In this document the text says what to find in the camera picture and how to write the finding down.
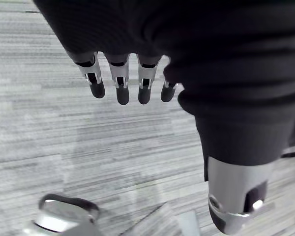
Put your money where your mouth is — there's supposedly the clear plastic floor sheet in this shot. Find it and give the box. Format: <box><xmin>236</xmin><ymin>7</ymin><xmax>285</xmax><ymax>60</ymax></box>
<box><xmin>127</xmin><ymin>194</ymin><xmax>203</xmax><ymax>236</ymax></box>

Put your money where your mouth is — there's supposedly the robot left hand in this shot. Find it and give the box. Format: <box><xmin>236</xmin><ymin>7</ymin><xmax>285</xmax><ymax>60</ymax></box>
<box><xmin>33</xmin><ymin>0</ymin><xmax>295</xmax><ymax>236</ymax></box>

